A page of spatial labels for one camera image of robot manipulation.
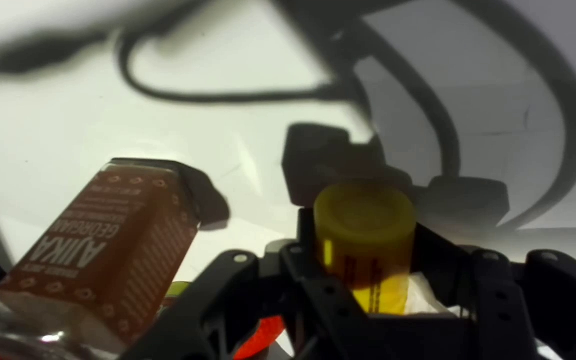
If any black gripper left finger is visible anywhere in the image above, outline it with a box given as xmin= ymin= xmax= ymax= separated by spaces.
xmin=281 ymin=122 xmax=391 ymax=206

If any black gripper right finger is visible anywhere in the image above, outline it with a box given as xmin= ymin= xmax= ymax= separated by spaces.
xmin=416 ymin=176 xmax=509 ymax=230

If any yellow play-doh tub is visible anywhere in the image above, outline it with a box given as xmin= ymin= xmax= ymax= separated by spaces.
xmin=313 ymin=182 xmax=416 ymax=316

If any spice jar with red lid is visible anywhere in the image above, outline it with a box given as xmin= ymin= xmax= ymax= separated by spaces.
xmin=0 ymin=158 xmax=229 ymax=360

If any white plastic bag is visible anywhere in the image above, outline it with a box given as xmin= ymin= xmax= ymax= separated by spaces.
xmin=403 ymin=273 xmax=478 ymax=323

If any orange lid play-doh tub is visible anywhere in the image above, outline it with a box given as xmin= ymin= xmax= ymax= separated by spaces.
xmin=234 ymin=316 xmax=286 ymax=360

